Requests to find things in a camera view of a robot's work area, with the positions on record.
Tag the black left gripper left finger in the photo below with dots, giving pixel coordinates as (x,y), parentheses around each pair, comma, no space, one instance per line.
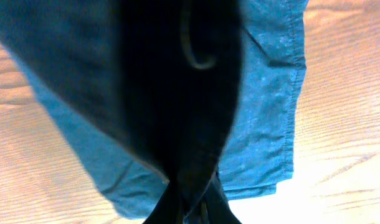
(169,209)

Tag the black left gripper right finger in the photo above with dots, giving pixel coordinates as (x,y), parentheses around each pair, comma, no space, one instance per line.
(214,205)

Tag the navy blue shorts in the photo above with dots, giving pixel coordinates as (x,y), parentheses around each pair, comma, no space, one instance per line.
(156,92)

